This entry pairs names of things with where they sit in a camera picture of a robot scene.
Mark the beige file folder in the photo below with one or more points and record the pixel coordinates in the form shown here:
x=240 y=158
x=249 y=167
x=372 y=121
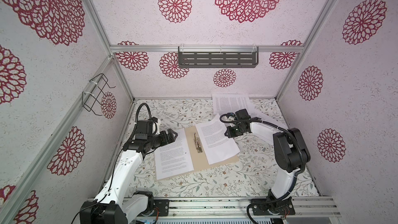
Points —
x=199 y=160

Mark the printed paper sheet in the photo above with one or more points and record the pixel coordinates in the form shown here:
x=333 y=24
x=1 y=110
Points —
x=266 y=118
x=173 y=159
x=216 y=145

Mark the printed paper sheet back wall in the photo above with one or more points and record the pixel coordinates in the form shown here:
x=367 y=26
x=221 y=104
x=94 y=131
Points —
x=231 y=103

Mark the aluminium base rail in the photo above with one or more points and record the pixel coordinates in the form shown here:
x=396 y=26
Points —
x=239 y=207

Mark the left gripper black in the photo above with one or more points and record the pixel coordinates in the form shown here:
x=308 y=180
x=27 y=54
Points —
x=169 y=131

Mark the chrome folder clip mechanism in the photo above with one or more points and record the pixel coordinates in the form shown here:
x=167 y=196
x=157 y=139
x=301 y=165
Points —
x=198 y=144

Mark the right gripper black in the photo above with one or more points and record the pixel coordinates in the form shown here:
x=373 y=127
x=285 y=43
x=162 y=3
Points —
x=229 y=134

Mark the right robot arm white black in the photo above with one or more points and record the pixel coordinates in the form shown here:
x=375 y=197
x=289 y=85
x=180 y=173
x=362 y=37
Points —
x=291 y=152

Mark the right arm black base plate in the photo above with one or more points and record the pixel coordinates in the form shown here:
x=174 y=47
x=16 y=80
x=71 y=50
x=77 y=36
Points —
x=263 y=207

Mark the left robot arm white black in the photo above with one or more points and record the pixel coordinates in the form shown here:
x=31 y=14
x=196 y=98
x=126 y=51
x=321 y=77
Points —
x=108 y=206

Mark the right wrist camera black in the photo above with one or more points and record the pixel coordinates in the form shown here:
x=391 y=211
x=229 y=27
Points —
x=242 y=115

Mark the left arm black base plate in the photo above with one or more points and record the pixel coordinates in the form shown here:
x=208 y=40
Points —
x=160 y=208

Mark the grey metal wall shelf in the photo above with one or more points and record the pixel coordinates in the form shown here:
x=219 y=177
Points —
x=220 y=59

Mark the black wire wall rack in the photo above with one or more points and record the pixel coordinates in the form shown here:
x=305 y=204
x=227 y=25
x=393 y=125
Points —
x=93 y=96

